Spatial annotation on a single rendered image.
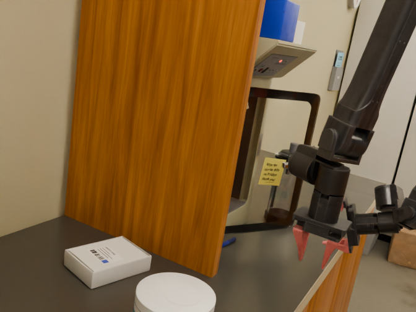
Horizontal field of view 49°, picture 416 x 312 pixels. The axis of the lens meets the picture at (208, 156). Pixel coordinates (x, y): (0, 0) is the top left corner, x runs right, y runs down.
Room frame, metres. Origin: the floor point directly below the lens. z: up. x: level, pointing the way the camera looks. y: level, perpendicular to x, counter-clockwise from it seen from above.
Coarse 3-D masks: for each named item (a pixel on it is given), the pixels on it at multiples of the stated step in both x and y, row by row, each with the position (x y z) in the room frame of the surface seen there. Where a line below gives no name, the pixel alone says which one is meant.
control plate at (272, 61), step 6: (276, 54) 1.11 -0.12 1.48; (264, 60) 1.10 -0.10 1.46; (270, 60) 1.12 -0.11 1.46; (276, 60) 1.16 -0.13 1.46; (282, 60) 1.19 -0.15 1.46; (288, 60) 1.23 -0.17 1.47; (258, 66) 1.11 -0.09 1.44; (264, 66) 1.15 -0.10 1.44; (270, 66) 1.18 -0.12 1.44; (276, 66) 1.21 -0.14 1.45; (282, 66) 1.25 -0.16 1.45; (258, 72) 1.16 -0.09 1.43; (264, 72) 1.20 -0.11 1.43; (270, 72) 1.23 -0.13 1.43; (276, 72) 1.27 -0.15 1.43
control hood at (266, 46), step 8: (264, 40) 1.06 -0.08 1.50; (272, 40) 1.05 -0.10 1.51; (280, 40) 1.07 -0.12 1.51; (264, 48) 1.06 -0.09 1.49; (272, 48) 1.05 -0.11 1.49; (280, 48) 1.09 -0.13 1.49; (288, 48) 1.13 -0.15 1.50; (296, 48) 1.17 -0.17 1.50; (304, 48) 1.22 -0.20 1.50; (312, 48) 1.28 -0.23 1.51; (256, 56) 1.07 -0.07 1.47; (264, 56) 1.07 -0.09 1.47; (296, 56) 1.24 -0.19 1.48; (304, 56) 1.29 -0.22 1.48; (256, 64) 1.09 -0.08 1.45; (288, 64) 1.27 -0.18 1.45; (296, 64) 1.33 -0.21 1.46; (280, 72) 1.31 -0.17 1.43
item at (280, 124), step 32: (256, 96) 1.14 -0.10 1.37; (288, 96) 1.20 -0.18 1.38; (256, 128) 1.15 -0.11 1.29; (288, 128) 1.21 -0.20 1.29; (256, 160) 1.16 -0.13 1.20; (288, 160) 1.22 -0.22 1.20; (256, 192) 1.18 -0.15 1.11; (288, 192) 1.24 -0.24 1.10; (256, 224) 1.19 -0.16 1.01; (288, 224) 1.25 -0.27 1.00
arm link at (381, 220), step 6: (384, 210) 1.17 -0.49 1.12; (390, 210) 1.16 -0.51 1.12; (378, 216) 1.14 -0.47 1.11; (384, 216) 1.13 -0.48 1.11; (390, 216) 1.12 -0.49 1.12; (378, 222) 1.12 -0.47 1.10; (384, 222) 1.12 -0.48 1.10; (390, 222) 1.11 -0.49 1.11; (378, 228) 1.13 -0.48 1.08; (384, 228) 1.12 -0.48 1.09; (390, 228) 1.11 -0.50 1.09; (396, 228) 1.11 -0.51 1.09; (402, 228) 1.12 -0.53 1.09
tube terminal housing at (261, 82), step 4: (252, 80) 1.24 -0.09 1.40; (256, 80) 1.27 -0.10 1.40; (260, 80) 1.29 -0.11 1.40; (264, 80) 1.32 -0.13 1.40; (268, 80) 1.35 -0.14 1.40; (272, 80) 1.38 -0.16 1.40; (252, 84) 1.25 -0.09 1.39; (256, 84) 1.28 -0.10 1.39; (260, 84) 1.30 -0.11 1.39; (264, 84) 1.33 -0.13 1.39; (268, 84) 1.35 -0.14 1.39; (268, 88) 1.36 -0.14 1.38
